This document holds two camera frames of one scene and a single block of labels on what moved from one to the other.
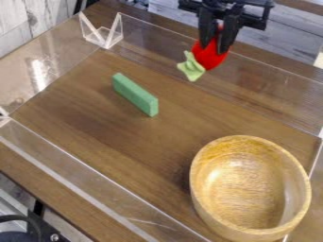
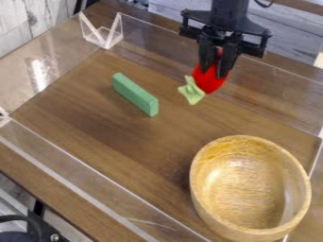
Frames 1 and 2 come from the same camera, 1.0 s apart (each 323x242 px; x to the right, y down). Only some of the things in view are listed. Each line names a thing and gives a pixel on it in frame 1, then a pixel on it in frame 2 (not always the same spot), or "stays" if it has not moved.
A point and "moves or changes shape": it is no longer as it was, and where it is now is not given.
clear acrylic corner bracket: [103, 37] stays
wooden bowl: [250, 189] stays
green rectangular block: [127, 89] stays
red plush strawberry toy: [209, 55] moves or changes shape
